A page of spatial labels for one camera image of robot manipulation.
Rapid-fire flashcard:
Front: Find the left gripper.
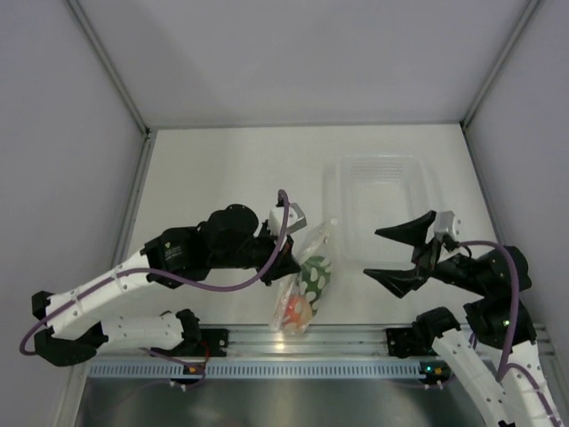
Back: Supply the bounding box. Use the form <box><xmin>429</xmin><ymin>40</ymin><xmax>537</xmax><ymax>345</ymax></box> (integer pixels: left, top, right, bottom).
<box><xmin>209</xmin><ymin>222</ymin><xmax>300</xmax><ymax>286</ymax></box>

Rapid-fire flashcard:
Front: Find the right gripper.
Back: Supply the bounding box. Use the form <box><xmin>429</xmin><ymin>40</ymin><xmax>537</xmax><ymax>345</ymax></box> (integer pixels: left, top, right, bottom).
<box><xmin>364</xmin><ymin>210</ymin><xmax>490</xmax><ymax>296</ymax></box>

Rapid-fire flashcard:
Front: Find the clear zip top bag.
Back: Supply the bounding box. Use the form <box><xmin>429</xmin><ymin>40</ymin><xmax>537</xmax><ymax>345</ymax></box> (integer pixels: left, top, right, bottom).
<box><xmin>269</xmin><ymin>218</ymin><xmax>337</xmax><ymax>334</ymax></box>

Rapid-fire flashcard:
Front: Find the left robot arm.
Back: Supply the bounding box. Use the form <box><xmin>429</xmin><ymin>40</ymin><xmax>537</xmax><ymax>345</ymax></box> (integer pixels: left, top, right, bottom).
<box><xmin>20</xmin><ymin>201</ymin><xmax>307</xmax><ymax>367</ymax></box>

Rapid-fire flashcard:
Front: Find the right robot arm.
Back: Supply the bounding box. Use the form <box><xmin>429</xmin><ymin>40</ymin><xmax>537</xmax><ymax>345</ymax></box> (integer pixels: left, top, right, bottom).
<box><xmin>364</xmin><ymin>211</ymin><xmax>563</xmax><ymax>426</ymax></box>

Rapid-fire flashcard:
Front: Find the clear plastic basket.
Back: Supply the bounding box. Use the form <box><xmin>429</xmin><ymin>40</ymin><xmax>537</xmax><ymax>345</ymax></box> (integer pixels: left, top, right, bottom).
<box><xmin>323</xmin><ymin>154</ymin><xmax>438</xmax><ymax>270</ymax></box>

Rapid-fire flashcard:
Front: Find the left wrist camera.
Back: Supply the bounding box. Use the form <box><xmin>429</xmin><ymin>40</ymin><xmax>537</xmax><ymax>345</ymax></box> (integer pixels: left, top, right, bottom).
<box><xmin>268</xmin><ymin>203</ymin><xmax>308</xmax><ymax>236</ymax></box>

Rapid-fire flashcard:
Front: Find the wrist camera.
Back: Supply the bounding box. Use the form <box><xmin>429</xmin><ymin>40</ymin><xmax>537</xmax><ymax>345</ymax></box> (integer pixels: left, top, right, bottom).
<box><xmin>268</xmin><ymin>203</ymin><xmax>308</xmax><ymax>236</ymax></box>
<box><xmin>433</xmin><ymin>211</ymin><xmax>459</xmax><ymax>251</ymax></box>

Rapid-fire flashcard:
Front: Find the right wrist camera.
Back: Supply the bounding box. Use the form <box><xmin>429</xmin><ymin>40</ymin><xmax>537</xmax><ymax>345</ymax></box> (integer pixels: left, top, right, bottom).
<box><xmin>433</xmin><ymin>211</ymin><xmax>459</xmax><ymax>251</ymax></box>

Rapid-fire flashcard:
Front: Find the aluminium mounting rail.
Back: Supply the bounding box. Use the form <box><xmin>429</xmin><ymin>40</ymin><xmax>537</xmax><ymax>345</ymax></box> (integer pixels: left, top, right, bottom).
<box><xmin>68</xmin><ymin>323</ymin><xmax>552</xmax><ymax>359</ymax></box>

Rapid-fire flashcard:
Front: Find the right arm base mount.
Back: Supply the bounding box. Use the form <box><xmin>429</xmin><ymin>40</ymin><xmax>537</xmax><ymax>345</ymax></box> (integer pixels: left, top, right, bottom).
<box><xmin>385</xmin><ymin>327</ymin><xmax>436</xmax><ymax>359</ymax></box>

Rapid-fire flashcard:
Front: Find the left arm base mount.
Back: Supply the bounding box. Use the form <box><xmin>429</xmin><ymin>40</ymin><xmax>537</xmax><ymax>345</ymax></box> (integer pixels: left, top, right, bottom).
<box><xmin>194</xmin><ymin>327</ymin><xmax>229</xmax><ymax>358</ymax></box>

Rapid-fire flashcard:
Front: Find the slotted cable duct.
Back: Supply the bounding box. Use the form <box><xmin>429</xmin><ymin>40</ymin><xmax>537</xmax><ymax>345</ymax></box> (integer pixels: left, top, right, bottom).
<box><xmin>88</xmin><ymin>359</ymin><xmax>450</xmax><ymax>380</ymax></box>

